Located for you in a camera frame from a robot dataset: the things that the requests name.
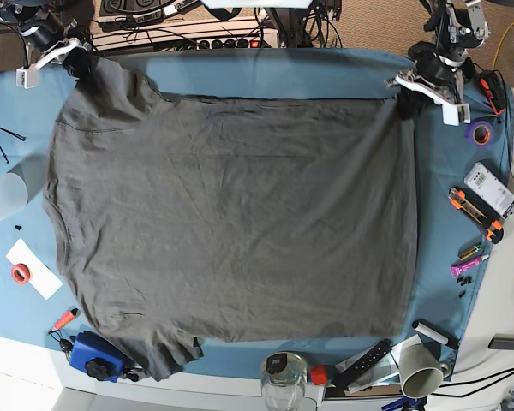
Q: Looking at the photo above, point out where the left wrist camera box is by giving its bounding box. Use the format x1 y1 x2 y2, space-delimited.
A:
441 103 471 127

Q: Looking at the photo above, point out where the grey-green mug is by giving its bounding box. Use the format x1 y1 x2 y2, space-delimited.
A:
398 343 452 399

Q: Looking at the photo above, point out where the glass jar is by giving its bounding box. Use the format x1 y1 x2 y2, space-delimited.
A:
260 352 308 411

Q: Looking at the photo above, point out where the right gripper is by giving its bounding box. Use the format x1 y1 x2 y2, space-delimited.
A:
19 16 99 80

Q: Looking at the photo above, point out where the dark grey T-shirt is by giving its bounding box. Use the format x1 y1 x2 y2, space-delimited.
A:
43 59 418 380

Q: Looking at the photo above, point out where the black remote control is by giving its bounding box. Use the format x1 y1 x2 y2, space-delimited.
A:
331 339 391 389

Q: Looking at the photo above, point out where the yellow cable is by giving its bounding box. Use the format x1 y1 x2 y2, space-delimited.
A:
492 17 514 72

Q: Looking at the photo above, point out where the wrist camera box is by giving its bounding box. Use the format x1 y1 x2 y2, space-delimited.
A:
441 103 471 127
15 68 40 89

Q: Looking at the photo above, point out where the orange cube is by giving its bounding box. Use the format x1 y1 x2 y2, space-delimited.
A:
310 365 328 385

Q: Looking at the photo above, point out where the purple tape roll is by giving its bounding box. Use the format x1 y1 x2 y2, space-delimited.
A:
464 120 494 148

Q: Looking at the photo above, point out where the orange marker pen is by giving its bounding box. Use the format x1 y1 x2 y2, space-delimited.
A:
48 308 79 335

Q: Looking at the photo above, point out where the white paper sheet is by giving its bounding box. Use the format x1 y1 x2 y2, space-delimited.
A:
6 239 63 300

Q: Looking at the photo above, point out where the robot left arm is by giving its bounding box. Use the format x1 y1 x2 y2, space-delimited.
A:
386 1 489 126

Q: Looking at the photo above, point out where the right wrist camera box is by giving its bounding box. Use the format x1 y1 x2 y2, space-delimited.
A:
15 68 40 89

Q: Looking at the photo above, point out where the orange tape roll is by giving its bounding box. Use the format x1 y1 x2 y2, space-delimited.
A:
10 264 31 285

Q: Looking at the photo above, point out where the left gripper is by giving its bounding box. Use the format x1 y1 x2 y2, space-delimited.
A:
385 41 469 120

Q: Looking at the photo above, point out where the purple glue tube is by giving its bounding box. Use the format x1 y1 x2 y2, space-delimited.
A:
450 254 489 277

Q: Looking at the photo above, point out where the white black marker roll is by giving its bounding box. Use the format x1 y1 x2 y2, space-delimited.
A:
411 320 459 350

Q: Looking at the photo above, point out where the orange black utility knife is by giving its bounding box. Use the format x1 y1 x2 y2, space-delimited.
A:
448 187 504 244

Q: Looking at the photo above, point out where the frosted plastic cup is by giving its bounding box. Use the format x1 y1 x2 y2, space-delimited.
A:
0 173 28 222

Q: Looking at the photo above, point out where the blue clamp block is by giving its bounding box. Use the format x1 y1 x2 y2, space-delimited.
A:
69 331 128 383

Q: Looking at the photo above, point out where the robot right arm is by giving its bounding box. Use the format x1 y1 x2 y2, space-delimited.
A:
0 1 93 89

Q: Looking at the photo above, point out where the blue table cloth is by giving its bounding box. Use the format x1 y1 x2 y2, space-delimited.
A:
0 49 511 378

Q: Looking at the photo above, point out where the grey adapter box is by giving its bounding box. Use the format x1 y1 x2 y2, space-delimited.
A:
487 334 514 351

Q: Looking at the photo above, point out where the white barcode device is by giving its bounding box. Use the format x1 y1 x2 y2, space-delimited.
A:
464 162 514 219

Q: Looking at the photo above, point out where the small gold battery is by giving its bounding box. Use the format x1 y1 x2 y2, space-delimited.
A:
457 243 481 261

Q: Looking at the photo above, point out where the black power strip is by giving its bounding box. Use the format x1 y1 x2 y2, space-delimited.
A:
196 38 261 50

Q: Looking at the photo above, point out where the orange black clamp tool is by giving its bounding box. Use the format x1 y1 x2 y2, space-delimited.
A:
479 70 507 116

